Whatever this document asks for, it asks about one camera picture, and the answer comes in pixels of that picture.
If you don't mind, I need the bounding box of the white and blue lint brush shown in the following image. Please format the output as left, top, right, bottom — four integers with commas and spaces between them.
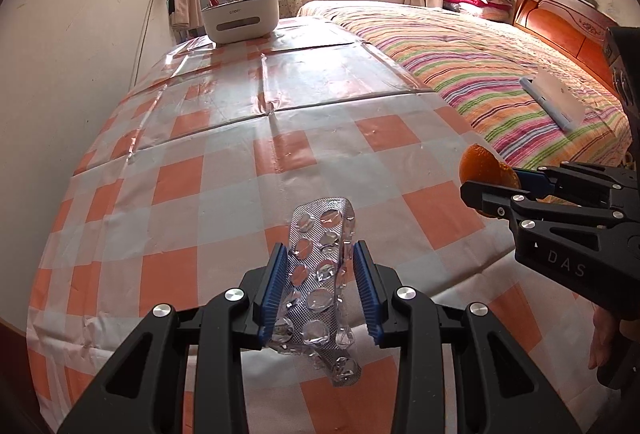
519, 72, 586, 131

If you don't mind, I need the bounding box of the bed with striped sheet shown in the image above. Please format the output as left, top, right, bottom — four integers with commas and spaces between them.
297, 0, 633, 175

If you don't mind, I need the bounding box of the silver pill blister pack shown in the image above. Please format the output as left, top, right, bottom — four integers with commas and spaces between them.
270, 197, 362, 387

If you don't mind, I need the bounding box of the orange checkered tablecloth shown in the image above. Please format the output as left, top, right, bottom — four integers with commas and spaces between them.
27, 17, 601, 434

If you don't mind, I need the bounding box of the person's right hand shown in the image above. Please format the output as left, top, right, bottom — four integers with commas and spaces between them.
589, 307, 621, 370

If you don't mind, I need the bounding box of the orange peel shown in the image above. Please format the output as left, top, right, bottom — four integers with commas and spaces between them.
459, 143, 521, 217

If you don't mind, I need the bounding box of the white desk organizer with pens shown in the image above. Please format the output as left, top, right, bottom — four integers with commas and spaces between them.
201, 0, 279, 46

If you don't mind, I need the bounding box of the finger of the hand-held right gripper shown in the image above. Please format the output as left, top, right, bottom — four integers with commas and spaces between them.
512, 161, 640, 207
460, 181, 628, 227

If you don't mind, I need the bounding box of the wooden bed headboard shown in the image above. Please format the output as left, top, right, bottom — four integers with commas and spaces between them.
513, 0, 623, 90

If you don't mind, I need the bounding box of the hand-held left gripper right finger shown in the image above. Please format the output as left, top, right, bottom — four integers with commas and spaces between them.
352, 240, 583, 434

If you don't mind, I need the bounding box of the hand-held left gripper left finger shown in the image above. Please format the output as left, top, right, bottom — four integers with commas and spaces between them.
57, 241, 290, 434

